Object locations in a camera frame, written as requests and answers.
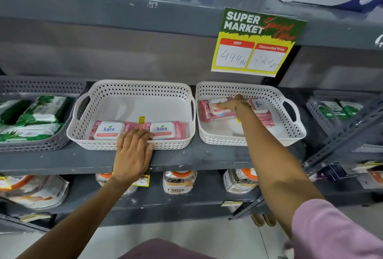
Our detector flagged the person's left hand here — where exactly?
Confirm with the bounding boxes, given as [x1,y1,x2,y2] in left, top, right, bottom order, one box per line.
[112,128,154,183]

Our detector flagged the person's right hand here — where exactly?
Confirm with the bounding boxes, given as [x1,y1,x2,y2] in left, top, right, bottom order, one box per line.
[213,94,250,116]

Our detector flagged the pink wet wipes packet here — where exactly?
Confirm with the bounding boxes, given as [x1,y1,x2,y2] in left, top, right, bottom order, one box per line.
[88,121,142,141]
[248,98,276,128]
[141,121,188,141]
[199,97,240,123]

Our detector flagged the person's left forearm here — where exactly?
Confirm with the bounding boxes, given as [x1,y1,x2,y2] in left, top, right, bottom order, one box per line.
[16,175,143,259]

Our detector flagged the person's right forearm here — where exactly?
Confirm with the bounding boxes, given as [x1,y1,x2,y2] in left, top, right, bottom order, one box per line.
[236,104,327,240]

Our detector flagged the white perforated plastic basket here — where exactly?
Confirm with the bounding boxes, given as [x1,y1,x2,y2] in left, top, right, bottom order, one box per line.
[66,80,196,151]
[195,81,307,147]

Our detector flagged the clear jar with orange lid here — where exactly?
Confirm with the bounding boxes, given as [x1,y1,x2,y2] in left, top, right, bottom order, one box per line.
[162,170,198,195]
[95,173,142,195]
[223,168,260,195]

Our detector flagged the green yellow offer sign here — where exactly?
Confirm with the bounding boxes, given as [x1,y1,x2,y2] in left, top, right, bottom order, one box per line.
[211,7,308,77]

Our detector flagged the green wet wipes packet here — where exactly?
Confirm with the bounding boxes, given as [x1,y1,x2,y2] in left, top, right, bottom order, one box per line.
[340,101,364,118]
[318,101,345,120]
[0,99,31,125]
[0,122,65,143]
[16,95,72,126]

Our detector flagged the grey perforated plastic basket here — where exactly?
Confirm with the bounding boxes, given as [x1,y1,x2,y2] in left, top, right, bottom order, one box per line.
[0,76,88,152]
[305,90,380,137]

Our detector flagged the white orange plastic packet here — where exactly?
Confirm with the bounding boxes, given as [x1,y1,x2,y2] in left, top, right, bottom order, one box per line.
[0,174,70,210]

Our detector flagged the maroon clothing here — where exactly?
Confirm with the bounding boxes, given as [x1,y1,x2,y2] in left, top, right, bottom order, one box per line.
[118,238,217,259]

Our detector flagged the brown sandal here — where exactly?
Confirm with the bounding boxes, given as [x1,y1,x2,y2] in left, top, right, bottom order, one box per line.
[251,213,277,227]

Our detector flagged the grey slotted angle rack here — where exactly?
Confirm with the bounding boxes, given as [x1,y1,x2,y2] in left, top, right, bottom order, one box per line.
[302,93,383,175]

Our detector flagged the dark boxed product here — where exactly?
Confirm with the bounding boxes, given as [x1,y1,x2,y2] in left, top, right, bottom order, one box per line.
[310,162,358,183]

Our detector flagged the grey metal shelf rack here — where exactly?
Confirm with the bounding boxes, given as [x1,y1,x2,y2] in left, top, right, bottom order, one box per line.
[0,0,383,232]

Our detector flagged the pink sleeve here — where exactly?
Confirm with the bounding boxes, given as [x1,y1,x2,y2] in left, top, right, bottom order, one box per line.
[291,199,383,259]

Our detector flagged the thin gold bracelet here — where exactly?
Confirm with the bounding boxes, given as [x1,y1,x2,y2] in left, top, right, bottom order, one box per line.
[235,99,252,114]

